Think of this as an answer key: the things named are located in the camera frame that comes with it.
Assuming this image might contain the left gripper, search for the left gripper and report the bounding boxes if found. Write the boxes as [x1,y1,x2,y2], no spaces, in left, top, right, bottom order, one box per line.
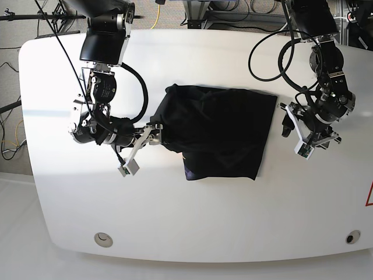
[281,104,330,138]

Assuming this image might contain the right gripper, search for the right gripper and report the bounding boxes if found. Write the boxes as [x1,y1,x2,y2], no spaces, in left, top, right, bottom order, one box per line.
[103,123,163,152]

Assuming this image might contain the black T-shirt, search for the black T-shirt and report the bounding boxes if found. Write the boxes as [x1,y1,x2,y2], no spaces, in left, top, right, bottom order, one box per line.
[150,84,277,181]

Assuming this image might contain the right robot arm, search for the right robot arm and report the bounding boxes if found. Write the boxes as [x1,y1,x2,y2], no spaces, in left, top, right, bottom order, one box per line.
[68,1,163,151]

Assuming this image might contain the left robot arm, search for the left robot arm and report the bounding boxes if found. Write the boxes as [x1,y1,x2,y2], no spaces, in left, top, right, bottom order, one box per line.
[277,1,356,158]

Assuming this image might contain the silver table grommet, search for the silver table grommet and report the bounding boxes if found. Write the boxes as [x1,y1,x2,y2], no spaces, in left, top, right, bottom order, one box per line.
[94,233,113,248]

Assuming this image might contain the black tripod stand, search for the black tripod stand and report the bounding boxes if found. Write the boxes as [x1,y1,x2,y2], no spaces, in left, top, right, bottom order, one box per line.
[1,1,86,37]

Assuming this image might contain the grey table leg base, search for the grey table leg base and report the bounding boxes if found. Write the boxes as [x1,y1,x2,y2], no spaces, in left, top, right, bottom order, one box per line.
[182,1,211,29]

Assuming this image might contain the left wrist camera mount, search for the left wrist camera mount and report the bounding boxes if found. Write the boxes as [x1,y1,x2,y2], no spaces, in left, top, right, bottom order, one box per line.
[279,102,340,162]

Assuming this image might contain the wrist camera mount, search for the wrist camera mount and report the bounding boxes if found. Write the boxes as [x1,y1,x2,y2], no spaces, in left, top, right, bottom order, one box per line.
[279,102,340,162]
[118,125,152,177]

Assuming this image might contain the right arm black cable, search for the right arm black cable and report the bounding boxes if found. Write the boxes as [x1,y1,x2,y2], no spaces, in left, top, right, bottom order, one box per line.
[33,0,149,164]

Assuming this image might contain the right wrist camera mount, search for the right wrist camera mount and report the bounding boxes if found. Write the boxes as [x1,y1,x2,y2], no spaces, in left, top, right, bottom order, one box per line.
[118,125,152,177]

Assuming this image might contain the yellow cable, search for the yellow cable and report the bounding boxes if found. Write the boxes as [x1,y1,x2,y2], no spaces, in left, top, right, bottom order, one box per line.
[150,0,163,30]

